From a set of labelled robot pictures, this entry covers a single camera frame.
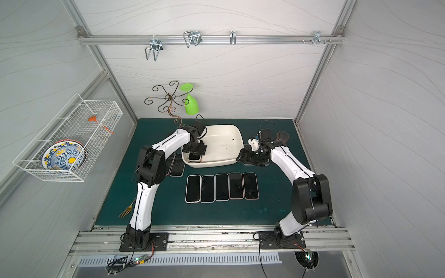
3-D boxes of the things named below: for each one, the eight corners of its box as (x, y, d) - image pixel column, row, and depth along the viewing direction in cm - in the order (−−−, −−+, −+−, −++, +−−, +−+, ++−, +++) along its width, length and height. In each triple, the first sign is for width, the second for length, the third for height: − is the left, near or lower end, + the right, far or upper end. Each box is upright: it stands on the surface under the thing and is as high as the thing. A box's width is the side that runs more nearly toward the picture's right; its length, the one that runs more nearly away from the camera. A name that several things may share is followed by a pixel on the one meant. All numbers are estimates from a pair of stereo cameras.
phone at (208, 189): (199, 202, 88) (198, 200, 86) (202, 177, 97) (201, 175, 95) (215, 203, 88) (214, 200, 86) (216, 177, 97) (215, 175, 95)
